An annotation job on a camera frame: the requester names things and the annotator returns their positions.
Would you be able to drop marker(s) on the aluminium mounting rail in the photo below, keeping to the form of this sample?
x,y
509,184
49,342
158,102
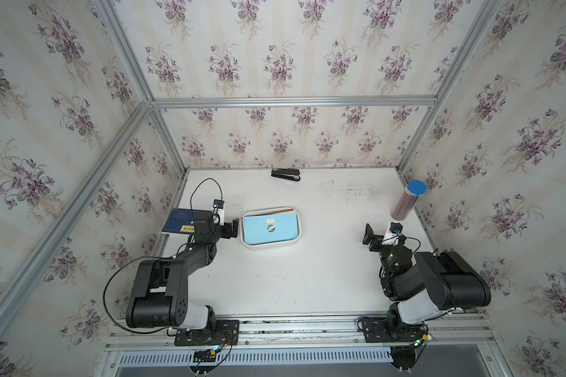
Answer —
x,y
457,345

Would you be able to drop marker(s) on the white rectangular storage tray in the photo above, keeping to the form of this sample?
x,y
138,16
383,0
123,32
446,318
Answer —
x,y
269,245

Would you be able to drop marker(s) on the blue-lidded pencil tube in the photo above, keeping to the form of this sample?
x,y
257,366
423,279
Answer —
x,y
413,191

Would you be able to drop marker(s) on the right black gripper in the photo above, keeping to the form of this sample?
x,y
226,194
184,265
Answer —
x,y
369,236

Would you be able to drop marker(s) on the dark blue booklet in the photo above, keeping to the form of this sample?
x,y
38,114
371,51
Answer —
x,y
181,221

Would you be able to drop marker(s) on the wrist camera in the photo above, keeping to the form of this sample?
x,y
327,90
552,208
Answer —
x,y
218,211
392,234

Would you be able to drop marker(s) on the small circuit board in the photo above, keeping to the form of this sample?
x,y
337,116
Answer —
x,y
205,356

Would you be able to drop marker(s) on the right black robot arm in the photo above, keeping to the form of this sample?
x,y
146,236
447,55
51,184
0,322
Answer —
x,y
423,285

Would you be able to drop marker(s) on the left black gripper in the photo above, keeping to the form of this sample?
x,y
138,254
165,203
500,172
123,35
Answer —
x,y
225,228

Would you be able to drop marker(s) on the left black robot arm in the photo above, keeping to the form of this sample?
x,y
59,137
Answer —
x,y
160,293

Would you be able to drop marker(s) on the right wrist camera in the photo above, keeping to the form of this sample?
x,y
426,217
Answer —
x,y
392,234

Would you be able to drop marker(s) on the pink envelope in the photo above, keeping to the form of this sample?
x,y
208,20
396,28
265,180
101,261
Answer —
x,y
279,212

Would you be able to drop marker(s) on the light blue envelope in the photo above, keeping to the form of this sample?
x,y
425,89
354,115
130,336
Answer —
x,y
270,229

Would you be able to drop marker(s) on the black stapler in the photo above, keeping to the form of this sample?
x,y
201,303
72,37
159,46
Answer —
x,y
288,174

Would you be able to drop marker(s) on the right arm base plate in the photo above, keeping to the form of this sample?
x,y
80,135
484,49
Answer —
x,y
382,330

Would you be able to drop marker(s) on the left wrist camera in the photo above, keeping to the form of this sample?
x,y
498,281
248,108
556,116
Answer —
x,y
218,211

